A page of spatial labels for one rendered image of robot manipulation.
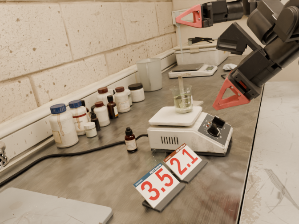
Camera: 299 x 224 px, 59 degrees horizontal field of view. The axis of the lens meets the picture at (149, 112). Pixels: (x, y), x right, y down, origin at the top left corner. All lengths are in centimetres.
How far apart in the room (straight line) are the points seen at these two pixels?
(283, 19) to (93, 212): 48
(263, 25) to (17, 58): 71
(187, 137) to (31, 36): 62
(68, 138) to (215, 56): 114
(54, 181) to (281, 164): 53
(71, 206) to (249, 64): 45
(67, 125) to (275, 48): 60
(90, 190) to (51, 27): 64
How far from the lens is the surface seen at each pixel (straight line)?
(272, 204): 53
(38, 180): 74
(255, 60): 55
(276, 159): 66
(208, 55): 174
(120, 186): 61
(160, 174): 57
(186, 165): 61
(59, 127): 85
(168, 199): 54
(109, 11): 138
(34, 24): 101
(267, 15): 59
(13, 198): 68
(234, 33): 56
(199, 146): 66
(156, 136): 69
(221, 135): 69
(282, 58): 56
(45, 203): 62
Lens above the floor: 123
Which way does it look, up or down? 19 degrees down
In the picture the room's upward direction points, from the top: 9 degrees counter-clockwise
